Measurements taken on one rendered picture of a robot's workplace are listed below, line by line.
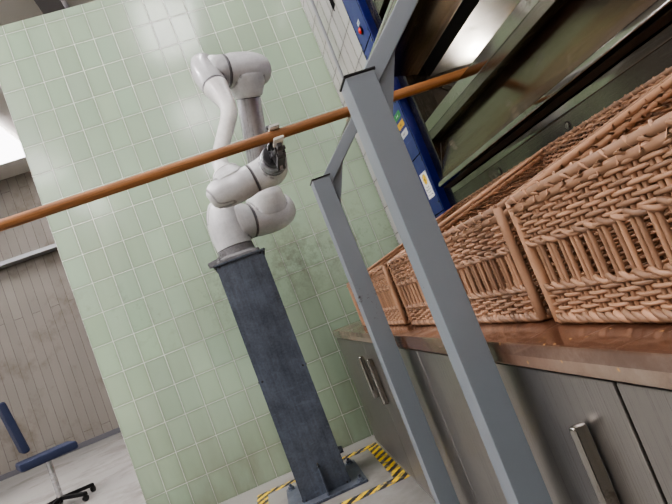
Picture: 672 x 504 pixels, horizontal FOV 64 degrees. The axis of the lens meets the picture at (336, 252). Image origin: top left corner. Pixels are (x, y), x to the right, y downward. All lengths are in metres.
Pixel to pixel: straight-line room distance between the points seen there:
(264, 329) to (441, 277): 1.58
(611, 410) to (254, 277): 1.79
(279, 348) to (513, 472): 1.58
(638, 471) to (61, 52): 3.06
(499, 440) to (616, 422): 0.18
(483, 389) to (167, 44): 2.72
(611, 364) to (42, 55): 3.05
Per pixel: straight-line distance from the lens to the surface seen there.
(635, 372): 0.48
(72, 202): 1.58
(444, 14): 1.77
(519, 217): 0.64
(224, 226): 2.25
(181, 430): 2.79
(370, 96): 0.70
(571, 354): 0.54
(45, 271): 9.67
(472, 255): 0.80
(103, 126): 3.02
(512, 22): 1.46
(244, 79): 2.26
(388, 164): 0.67
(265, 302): 2.19
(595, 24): 1.24
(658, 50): 1.14
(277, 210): 2.33
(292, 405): 2.21
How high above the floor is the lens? 0.70
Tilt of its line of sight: 5 degrees up
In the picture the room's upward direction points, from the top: 21 degrees counter-clockwise
